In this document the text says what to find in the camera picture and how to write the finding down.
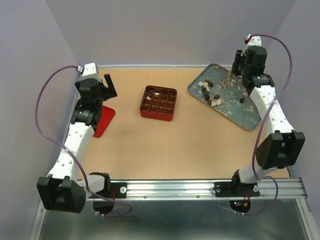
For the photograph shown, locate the metal tongs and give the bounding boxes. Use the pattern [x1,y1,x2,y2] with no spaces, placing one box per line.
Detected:
[220,69,232,89]

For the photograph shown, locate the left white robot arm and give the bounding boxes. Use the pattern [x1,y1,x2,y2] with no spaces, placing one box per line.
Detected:
[36,74,117,213]

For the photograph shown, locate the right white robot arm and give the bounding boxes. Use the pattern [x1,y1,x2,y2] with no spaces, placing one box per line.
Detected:
[230,46,306,195]

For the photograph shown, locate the brown oval chocolate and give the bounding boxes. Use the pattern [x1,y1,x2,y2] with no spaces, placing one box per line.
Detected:
[213,94,220,100]

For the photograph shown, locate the red chocolate box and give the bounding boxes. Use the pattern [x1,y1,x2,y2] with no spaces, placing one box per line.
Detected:
[139,85,178,122]

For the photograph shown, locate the red box lid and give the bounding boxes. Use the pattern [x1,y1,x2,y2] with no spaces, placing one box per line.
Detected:
[93,106,116,138]

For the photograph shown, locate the blue floral tray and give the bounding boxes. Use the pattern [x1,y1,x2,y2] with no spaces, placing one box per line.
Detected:
[187,63,262,131]

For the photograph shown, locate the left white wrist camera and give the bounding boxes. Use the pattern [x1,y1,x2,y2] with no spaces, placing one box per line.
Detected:
[81,63,101,82]

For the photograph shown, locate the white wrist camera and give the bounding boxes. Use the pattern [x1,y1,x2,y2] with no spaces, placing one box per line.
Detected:
[243,34,262,52]
[81,63,101,82]

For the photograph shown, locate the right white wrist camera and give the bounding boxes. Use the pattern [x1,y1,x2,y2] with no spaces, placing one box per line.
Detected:
[243,34,262,52]

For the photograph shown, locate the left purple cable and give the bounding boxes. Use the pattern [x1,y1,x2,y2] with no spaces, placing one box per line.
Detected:
[35,65,133,218]

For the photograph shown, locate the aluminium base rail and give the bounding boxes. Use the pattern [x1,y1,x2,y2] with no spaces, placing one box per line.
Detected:
[111,178,308,201]

